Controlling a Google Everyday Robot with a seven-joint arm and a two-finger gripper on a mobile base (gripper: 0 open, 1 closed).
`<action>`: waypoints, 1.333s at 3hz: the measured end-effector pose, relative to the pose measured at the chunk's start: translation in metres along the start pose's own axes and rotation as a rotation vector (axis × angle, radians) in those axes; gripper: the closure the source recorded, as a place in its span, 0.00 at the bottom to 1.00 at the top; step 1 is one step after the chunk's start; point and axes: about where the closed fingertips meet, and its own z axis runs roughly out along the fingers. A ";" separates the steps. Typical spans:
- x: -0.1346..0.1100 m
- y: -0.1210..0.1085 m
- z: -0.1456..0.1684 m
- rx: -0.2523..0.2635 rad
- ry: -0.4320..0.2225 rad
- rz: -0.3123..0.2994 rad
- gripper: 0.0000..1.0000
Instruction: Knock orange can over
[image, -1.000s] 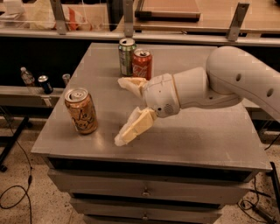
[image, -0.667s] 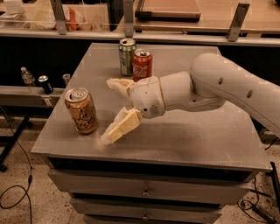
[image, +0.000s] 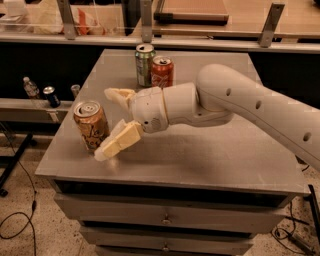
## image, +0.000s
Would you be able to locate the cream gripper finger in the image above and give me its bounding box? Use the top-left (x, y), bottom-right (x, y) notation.
top-left (94, 120), bottom-right (144, 161)
top-left (104, 88), bottom-right (136, 110)

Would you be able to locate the white rounded gripper body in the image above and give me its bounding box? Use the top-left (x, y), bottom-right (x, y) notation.
top-left (129, 87), bottom-right (169, 133)

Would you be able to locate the orange patterned soda can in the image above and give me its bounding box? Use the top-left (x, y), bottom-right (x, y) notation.
top-left (73, 100), bottom-right (110, 152)

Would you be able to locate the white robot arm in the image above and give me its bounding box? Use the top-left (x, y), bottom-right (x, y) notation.
top-left (94, 64), bottom-right (320, 170)

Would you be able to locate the red Coca-Cola can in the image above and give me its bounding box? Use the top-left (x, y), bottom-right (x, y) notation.
top-left (151, 56), bottom-right (174, 88)

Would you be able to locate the green soda can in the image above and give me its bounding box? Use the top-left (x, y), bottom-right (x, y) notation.
top-left (135, 43), bottom-right (156, 87)

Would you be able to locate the silver can on shelf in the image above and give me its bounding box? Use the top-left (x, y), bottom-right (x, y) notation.
top-left (70, 84), bottom-right (80, 98)

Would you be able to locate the dark blue soda can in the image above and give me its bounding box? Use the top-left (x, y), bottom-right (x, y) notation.
top-left (43, 86), bottom-right (60, 108)

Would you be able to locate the orange white bag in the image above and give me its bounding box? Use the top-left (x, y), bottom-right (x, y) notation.
top-left (71, 7), bottom-right (106, 35)

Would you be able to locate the clear plastic water bottle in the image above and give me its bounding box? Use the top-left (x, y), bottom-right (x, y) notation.
top-left (23, 77), bottom-right (40, 99)

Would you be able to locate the grey side shelf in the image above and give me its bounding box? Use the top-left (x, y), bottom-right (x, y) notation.
top-left (0, 98), bottom-right (72, 123)

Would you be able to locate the flat brown black board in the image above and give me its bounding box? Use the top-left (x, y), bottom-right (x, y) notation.
top-left (153, 0), bottom-right (229, 25)

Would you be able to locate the grey metal drawer cabinet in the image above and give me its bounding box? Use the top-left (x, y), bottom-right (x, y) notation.
top-left (35, 48), bottom-right (311, 256)

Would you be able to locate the lower grey drawer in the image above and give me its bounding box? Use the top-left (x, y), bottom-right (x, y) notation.
top-left (80, 227), bottom-right (252, 255)

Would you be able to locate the grey drawer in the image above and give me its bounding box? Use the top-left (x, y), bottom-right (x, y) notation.
top-left (54, 193), bottom-right (285, 234)
top-left (80, 227), bottom-right (252, 255)

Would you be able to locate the black stand leg left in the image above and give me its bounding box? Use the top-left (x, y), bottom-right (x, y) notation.
top-left (0, 134), bottom-right (33, 197)

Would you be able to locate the top grey drawer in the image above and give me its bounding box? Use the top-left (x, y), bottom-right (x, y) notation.
top-left (54, 193), bottom-right (285, 234)

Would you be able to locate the middle metal bracket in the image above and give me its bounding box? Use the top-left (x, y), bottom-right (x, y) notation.
top-left (140, 0), bottom-right (152, 43)

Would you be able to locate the metal bracket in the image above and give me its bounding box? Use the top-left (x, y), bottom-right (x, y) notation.
top-left (140, 0), bottom-right (152, 43)
top-left (57, 0), bottom-right (77, 40)
top-left (258, 3), bottom-right (285, 48)

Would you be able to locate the left metal bracket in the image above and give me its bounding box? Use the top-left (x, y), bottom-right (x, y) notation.
top-left (57, 0), bottom-right (77, 40)

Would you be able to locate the black floor cable left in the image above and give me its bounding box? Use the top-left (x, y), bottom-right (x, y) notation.
top-left (0, 126), bottom-right (38, 256)

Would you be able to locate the black floor cable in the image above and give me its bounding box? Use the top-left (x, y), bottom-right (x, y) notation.
top-left (0, 126), bottom-right (38, 256)
top-left (270, 199), bottom-right (318, 256)

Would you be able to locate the right metal bracket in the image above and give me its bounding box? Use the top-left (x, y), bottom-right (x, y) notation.
top-left (258, 3), bottom-right (285, 48)

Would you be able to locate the long grey metal rail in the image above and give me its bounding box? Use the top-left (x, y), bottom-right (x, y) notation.
top-left (0, 33), bottom-right (320, 54)

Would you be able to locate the black floor cable right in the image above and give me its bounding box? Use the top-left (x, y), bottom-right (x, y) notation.
top-left (270, 199), bottom-right (318, 256)

